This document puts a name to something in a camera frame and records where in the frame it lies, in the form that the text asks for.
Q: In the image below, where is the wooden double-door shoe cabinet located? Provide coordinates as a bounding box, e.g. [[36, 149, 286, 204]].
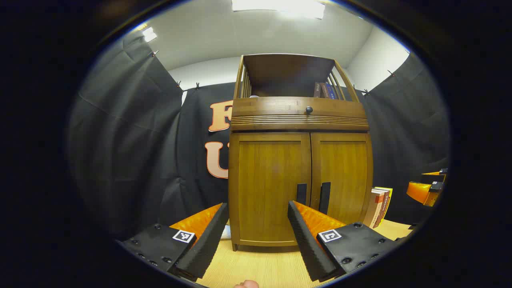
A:
[[228, 53, 374, 252]]

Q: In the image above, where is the wooden shoe cabinet door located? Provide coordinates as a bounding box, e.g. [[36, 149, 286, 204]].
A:
[[229, 133, 312, 246], [310, 132, 374, 226]]

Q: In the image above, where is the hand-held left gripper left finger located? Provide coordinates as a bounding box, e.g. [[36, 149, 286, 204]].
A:
[[116, 202, 229, 282]]

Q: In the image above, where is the large ceiling light panel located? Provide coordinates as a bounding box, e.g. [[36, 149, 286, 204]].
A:
[[232, 0, 325, 20]]

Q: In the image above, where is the cream book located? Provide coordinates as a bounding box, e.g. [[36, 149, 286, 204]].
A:
[[363, 189, 385, 229]]

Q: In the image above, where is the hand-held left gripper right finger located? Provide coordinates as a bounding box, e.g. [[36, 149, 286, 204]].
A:
[[287, 200, 400, 282]]

